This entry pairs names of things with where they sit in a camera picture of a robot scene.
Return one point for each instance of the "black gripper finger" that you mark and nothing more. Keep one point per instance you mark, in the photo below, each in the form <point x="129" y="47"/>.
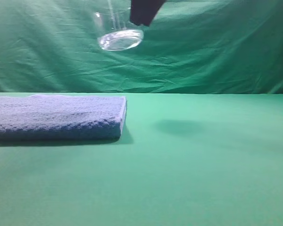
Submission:
<point x="143" y="12"/>

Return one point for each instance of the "transparent glass cup with handle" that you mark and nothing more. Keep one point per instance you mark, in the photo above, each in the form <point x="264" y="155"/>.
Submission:
<point x="115" y="32"/>

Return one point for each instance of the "folded blue towel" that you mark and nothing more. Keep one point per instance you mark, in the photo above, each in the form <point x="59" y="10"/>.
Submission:
<point x="60" y="117"/>

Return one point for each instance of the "green backdrop cloth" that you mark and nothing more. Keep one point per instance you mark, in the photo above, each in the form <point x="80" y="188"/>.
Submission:
<point x="192" y="46"/>

